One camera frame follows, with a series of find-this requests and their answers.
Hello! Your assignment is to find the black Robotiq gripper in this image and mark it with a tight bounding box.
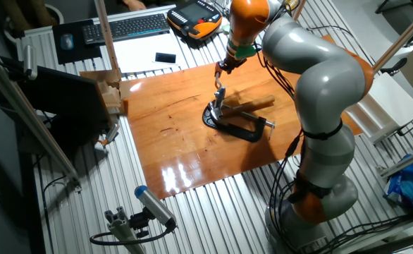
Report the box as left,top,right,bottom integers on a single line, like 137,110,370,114
217,54,248,75

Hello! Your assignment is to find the person's hand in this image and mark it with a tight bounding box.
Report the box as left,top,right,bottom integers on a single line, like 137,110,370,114
122,0,147,11

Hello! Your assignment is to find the black orange teach pendant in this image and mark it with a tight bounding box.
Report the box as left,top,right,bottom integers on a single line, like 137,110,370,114
166,0,223,40

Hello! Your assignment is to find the white smartphone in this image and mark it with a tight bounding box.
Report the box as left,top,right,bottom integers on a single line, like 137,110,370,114
154,52,178,65

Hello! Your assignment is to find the black steel C-clamp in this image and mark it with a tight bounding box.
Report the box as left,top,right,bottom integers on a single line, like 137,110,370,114
202,102,276,143

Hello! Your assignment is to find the glossy wooden board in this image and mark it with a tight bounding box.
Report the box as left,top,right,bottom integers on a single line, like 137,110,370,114
121,34,364,200

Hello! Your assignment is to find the white paper sheet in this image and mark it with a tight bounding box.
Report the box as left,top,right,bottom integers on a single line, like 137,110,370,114
113,32,187,74

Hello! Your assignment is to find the black computer keyboard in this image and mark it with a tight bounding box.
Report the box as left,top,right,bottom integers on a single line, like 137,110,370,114
82,13,171,46

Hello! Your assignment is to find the black mouse pad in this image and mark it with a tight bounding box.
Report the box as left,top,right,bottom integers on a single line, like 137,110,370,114
51,19,102,66

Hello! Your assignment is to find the white shelf box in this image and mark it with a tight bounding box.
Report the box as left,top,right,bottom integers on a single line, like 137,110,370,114
343,72,413,144

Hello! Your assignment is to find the grey computer mouse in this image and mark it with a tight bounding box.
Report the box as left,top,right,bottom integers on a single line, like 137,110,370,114
60,33,75,51

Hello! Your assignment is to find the black monitor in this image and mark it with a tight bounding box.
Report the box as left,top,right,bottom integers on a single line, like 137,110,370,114
0,56,113,149

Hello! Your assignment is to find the blue plastic bag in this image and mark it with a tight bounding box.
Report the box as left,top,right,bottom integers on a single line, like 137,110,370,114
384,143,413,217

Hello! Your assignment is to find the green wrist mount plate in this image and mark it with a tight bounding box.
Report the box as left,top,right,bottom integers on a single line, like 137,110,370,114
226,38,257,60

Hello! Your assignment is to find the wooden handle claw hammer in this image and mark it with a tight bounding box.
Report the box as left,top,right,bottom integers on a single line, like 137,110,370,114
209,94,276,123

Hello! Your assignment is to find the wooden frame post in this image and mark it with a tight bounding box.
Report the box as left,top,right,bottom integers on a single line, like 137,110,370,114
371,1,413,75
93,0,122,73
292,0,307,21

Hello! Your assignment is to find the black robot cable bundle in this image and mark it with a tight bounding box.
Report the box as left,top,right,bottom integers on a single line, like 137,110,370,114
255,42,413,254

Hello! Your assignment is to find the orange handled spring clamp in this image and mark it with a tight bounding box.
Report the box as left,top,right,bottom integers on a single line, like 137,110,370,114
93,123,121,152

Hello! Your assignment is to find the grey camera with blue cap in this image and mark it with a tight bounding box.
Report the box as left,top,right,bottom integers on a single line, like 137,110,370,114
134,185,178,229

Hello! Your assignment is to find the aluminium extrusion camera mount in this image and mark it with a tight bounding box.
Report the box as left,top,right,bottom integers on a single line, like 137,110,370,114
104,206,147,254

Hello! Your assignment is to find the grey camera on bar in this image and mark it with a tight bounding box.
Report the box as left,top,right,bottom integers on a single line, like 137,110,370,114
22,44,38,80

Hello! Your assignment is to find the black camera cable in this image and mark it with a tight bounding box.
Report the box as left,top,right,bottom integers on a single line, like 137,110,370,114
89,222,175,246

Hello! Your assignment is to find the aluminium frame bar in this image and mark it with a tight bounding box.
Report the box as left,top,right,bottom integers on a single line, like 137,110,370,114
0,49,81,191

